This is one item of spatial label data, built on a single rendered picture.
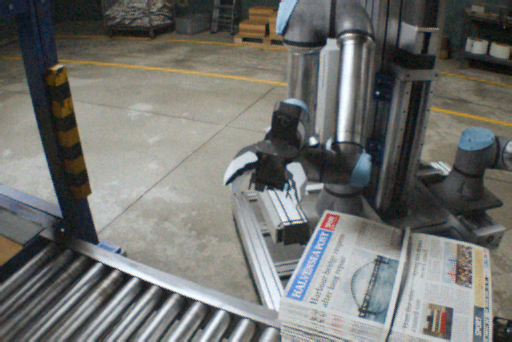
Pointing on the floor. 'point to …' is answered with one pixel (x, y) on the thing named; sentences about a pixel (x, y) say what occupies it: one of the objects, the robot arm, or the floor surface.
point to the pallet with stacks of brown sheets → (260, 27)
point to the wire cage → (138, 15)
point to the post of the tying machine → (44, 37)
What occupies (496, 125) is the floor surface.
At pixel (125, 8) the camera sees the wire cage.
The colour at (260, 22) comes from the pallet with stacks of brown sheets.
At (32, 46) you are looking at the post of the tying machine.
